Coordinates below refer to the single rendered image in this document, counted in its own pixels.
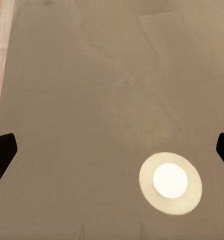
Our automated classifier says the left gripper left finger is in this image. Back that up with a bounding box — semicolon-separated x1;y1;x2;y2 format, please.
0;133;17;180

